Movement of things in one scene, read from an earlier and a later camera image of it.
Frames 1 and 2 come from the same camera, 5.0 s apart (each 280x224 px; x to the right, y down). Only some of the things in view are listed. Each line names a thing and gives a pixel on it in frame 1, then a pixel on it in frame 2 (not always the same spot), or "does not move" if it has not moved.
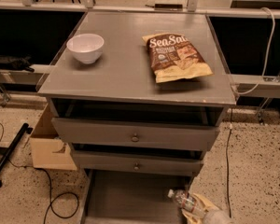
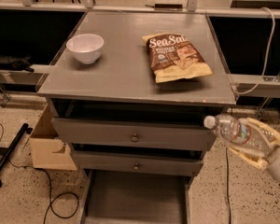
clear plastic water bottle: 186,200 to 242,131
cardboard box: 49,150 does not move
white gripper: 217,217 to 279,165
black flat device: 168,7 does not move
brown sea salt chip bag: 175,58 does not move
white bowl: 86,48 does not move
